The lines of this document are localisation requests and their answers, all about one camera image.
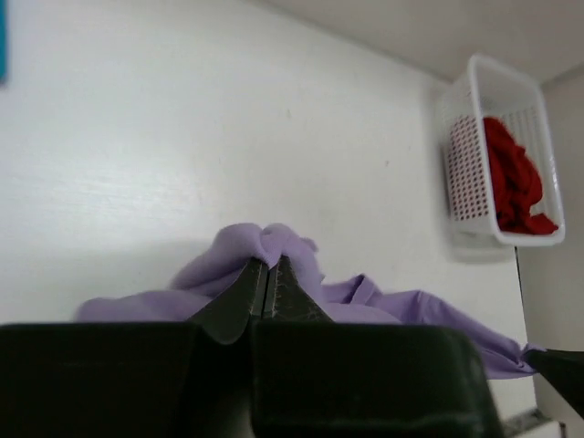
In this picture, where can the red t shirt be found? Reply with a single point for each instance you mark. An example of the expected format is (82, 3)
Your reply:
(516, 183)

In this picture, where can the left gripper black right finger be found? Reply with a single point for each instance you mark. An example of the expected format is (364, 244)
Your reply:
(313, 377)

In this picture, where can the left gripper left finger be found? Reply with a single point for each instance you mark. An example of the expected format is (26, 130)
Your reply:
(154, 379)

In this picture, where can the white plastic basket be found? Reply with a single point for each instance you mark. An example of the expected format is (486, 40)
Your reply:
(488, 88)

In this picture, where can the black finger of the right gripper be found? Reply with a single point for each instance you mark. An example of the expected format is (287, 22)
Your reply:
(563, 370)

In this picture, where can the teal t shirt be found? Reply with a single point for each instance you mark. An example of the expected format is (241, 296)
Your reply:
(3, 42)

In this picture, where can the purple t shirt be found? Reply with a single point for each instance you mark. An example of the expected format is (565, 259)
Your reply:
(356, 300)

